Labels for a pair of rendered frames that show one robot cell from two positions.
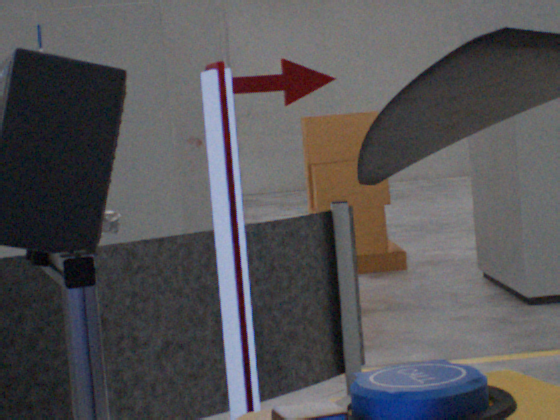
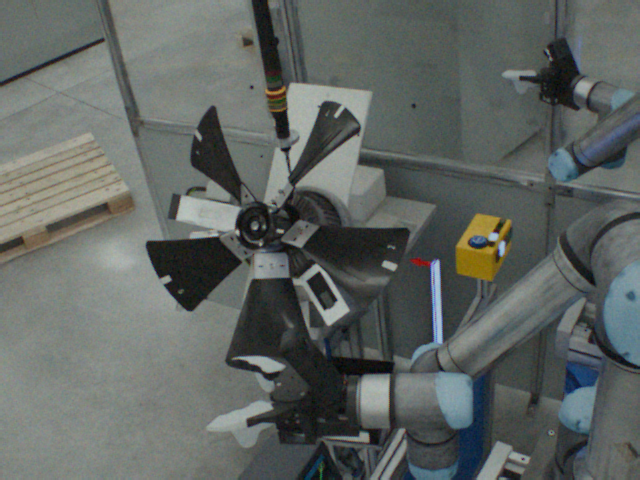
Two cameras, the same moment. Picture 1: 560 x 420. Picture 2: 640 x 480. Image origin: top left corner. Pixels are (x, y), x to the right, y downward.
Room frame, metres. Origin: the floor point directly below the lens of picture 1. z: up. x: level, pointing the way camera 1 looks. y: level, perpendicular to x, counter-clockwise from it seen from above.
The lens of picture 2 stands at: (1.50, 0.94, 2.20)
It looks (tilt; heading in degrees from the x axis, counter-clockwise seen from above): 36 degrees down; 234
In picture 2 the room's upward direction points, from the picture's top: 9 degrees counter-clockwise
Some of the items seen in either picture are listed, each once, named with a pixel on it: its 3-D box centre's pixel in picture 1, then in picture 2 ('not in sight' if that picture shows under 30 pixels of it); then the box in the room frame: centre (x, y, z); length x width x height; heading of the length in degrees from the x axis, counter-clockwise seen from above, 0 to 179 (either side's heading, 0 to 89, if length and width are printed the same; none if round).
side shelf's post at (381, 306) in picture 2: not in sight; (382, 316); (0.21, -0.57, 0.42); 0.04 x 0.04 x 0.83; 20
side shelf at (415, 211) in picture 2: not in sight; (371, 218); (0.21, -0.57, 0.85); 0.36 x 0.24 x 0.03; 110
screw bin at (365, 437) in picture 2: not in sight; (354, 399); (0.78, -0.04, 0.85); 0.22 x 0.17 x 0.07; 34
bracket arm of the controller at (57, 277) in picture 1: (64, 261); not in sight; (1.16, 0.27, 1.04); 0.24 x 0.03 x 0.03; 20
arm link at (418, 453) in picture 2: not in sight; (432, 436); (1.01, 0.46, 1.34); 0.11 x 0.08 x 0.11; 42
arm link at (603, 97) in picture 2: not in sight; (615, 105); (0.10, 0.20, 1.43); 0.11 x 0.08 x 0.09; 80
